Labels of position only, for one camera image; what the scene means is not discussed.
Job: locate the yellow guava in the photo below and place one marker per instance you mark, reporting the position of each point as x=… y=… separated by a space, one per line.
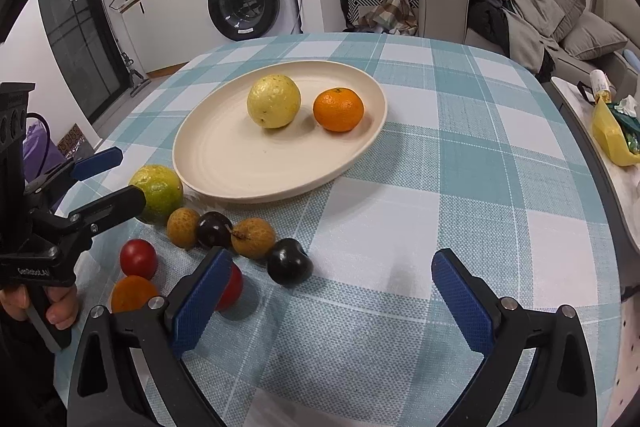
x=273 y=101

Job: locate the plaid cloth on chair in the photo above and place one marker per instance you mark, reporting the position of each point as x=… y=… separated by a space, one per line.
x=394 y=17

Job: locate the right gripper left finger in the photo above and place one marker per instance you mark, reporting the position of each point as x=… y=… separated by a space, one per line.
x=105 y=389

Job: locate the green yellow citrus fruit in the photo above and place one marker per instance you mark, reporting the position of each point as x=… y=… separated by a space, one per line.
x=163 y=193

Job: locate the grey sofa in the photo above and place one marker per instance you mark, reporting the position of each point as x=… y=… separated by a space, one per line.
x=621 y=67

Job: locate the dark clothes pile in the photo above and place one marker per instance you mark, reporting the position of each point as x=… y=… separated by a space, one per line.
x=519 y=29

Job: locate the red cherry tomato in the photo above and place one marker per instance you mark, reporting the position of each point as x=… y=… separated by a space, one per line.
x=138 y=257
x=233 y=290

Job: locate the small orange mandarin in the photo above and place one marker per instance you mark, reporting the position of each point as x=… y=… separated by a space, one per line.
x=338 y=109

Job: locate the white kitchen counter cabinet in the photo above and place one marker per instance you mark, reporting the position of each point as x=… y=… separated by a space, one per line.
x=166 y=33

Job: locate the teal checkered tablecloth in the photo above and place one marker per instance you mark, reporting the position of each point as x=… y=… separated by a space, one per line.
x=473 y=157

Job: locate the person's left hand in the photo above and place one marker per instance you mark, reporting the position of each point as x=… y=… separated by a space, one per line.
x=63 y=310

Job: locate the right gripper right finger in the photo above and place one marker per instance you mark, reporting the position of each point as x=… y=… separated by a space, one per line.
x=559 y=388

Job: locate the dark cherry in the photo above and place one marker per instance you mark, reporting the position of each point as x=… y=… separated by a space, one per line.
x=214 y=230
x=287 y=263

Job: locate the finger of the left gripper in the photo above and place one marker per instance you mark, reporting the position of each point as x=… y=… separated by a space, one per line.
x=96 y=164
x=105 y=213

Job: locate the white side table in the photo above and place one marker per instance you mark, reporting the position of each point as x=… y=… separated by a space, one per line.
x=617 y=186

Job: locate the brown longan with stem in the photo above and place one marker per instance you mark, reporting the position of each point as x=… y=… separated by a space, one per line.
x=252 y=238

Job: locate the grey cushion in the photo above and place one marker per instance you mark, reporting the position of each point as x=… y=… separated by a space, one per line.
x=592 y=38
x=571 y=12

